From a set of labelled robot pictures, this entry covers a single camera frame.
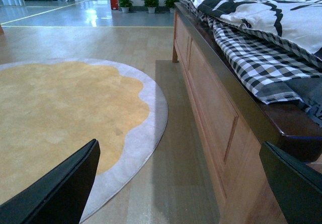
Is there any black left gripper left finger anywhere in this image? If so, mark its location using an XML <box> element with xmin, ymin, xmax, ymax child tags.
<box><xmin>1</xmin><ymin>139</ymin><xmax>100</xmax><ymax>223</ymax></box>

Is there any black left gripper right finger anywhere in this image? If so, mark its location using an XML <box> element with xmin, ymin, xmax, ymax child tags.
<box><xmin>260</xmin><ymin>141</ymin><xmax>321</xmax><ymax>223</ymax></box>

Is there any round yellow grey rug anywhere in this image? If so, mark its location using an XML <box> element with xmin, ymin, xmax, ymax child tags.
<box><xmin>1</xmin><ymin>59</ymin><xmax>168</xmax><ymax>220</ymax></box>

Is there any black white checkered sheet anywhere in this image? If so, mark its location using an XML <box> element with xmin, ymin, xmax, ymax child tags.
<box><xmin>196</xmin><ymin>12</ymin><xmax>321</xmax><ymax>104</ymax></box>

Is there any black white patterned duvet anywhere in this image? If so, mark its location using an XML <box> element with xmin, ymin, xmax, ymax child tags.
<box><xmin>190</xmin><ymin>0</ymin><xmax>321</xmax><ymax>58</ymax></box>

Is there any left potted green plant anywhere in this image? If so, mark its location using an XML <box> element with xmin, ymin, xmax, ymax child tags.
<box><xmin>118</xmin><ymin>0</ymin><xmax>133</xmax><ymax>13</ymax></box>

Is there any potted green plant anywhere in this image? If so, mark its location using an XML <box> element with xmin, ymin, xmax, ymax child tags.
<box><xmin>142</xmin><ymin>0</ymin><xmax>159</xmax><ymax>14</ymax></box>
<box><xmin>164</xmin><ymin>0</ymin><xmax>180</xmax><ymax>13</ymax></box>
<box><xmin>118</xmin><ymin>0</ymin><xmax>133</xmax><ymax>13</ymax></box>

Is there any middle potted green plant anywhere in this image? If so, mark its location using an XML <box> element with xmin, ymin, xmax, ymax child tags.
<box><xmin>142</xmin><ymin>0</ymin><xmax>159</xmax><ymax>14</ymax></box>

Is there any right potted green plant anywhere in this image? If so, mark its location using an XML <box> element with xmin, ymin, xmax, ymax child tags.
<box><xmin>164</xmin><ymin>0</ymin><xmax>180</xmax><ymax>13</ymax></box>

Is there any wooden bed frame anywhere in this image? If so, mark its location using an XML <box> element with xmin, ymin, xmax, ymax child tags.
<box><xmin>173</xmin><ymin>3</ymin><xmax>321</xmax><ymax>223</ymax></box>

